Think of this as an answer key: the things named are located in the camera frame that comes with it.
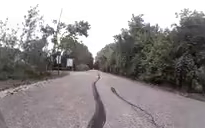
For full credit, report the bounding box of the white sign board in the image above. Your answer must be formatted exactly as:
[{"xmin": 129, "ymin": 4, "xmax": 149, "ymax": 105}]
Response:
[{"xmin": 66, "ymin": 58, "xmax": 74, "ymax": 69}]

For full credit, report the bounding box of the small white sign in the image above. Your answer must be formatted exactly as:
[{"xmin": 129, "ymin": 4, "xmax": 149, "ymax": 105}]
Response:
[{"xmin": 55, "ymin": 55, "xmax": 62, "ymax": 65}]

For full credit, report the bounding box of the thin leaning pole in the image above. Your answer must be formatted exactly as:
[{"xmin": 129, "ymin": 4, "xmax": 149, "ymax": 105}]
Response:
[{"xmin": 56, "ymin": 8, "xmax": 64, "ymax": 76}]

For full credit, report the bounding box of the grey asphalt road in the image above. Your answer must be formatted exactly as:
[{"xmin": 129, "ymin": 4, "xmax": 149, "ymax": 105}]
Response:
[{"xmin": 0, "ymin": 69, "xmax": 205, "ymax": 128}]

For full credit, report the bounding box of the row of green trees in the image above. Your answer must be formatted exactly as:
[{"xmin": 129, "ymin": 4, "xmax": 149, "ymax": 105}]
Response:
[{"xmin": 94, "ymin": 4, "xmax": 205, "ymax": 96}]

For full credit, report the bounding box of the row of green bushes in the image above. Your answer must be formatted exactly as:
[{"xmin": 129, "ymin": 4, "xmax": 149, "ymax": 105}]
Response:
[{"xmin": 0, "ymin": 4, "xmax": 95, "ymax": 84}]

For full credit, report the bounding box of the dirt verge strip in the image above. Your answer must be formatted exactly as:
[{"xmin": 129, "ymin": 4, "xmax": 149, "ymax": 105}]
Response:
[{"xmin": 0, "ymin": 71, "xmax": 70, "ymax": 94}]

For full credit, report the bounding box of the gravel road edge strip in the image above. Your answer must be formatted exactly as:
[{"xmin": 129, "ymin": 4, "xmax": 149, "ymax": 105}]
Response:
[{"xmin": 103, "ymin": 70, "xmax": 205, "ymax": 105}]

